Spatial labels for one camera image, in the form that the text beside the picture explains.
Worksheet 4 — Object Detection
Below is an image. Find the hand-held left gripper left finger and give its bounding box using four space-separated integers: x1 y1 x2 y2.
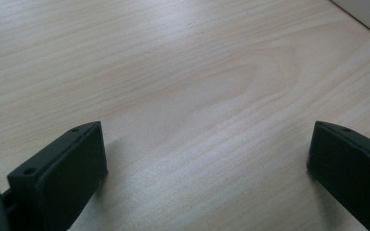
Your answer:
1 120 109 231

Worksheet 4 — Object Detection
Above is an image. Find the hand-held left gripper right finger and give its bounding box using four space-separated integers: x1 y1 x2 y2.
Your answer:
306 120 370 231

